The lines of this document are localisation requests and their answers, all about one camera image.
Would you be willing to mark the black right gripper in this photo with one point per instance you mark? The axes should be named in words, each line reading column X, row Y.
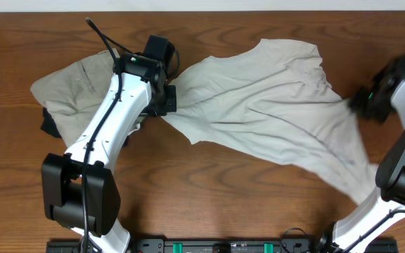
column 357, row 100

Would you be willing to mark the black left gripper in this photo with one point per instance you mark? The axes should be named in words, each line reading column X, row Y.
column 169, row 98

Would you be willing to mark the light grey t-shirt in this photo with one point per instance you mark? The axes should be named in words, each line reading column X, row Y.
column 275, row 103

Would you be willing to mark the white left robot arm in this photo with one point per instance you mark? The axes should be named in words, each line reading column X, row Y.
column 79, row 189

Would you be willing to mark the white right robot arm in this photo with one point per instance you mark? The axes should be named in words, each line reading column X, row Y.
column 361, row 230

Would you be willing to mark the folded khaki shorts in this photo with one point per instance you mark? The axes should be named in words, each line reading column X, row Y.
column 73, row 95

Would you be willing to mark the black garment under shorts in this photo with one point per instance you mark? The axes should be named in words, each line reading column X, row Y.
column 48, row 125

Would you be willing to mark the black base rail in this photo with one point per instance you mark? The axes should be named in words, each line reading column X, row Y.
column 289, row 243

